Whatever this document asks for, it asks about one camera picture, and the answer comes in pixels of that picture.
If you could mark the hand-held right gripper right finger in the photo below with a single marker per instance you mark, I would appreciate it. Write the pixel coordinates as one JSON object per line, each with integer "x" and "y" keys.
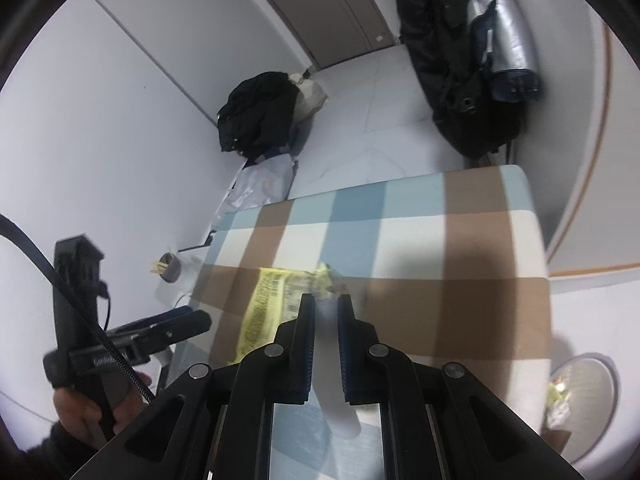
{"x": 345, "y": 355}

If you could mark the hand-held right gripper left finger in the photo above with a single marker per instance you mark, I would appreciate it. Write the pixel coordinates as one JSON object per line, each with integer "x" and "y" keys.
{"x": 309, "y": 355}

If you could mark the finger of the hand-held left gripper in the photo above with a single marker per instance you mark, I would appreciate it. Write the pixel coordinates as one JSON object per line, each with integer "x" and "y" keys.
{"x": 170, "y": 316}
{"x": 185, "y": 328}

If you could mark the white round bin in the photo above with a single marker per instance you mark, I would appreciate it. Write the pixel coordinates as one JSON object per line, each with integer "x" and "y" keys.
{"x": 590, "y": 400}

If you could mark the person's left forearm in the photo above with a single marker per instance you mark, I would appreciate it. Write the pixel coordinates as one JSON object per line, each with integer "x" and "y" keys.
{"x": 45, "y": 452}

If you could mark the person's left hand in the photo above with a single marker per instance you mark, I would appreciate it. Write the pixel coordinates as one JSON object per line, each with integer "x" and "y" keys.
{"x": 75, "y": 405}

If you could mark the white bedside table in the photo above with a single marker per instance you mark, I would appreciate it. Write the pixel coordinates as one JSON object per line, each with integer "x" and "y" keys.
{"x": 172, "y": 295}

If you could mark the brown cup with sticks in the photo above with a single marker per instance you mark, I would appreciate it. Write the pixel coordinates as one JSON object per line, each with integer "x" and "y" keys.
{"x": 170, "y": 269}

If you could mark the yellow printed wrapper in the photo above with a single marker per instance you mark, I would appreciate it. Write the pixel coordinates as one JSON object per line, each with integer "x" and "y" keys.
{"x": 267, "y": 310}

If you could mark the crumpled clear plastic wrapper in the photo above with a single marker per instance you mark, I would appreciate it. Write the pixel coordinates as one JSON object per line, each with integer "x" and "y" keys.
{"x": 327, "y": 280}

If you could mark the plaid blanket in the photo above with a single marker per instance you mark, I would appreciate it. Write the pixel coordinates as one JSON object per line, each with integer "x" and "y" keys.
{"x": 450, "y": 260}

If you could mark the clear plastic bag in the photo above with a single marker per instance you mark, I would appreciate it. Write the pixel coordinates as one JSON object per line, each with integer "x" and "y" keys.
{"x": 260, "y": 180}

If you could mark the black clothes pile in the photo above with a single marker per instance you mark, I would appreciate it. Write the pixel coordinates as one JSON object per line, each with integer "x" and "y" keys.
{"x": 260, "y": 110}

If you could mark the beige cloth bag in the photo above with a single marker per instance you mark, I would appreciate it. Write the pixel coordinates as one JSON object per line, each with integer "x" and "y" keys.
{"x": 310, "y": 95}

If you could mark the black hanging jacket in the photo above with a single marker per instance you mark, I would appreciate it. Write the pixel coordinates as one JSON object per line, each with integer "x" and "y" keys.
{"x": 440, "y": 50}

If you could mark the grey door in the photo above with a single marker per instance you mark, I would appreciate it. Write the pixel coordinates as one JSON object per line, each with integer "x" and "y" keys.
{"x": 325, "y": 5}

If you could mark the silver folded umbrella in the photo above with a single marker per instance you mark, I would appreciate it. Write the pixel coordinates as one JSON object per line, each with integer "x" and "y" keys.
{"x": 505, "y": 35}

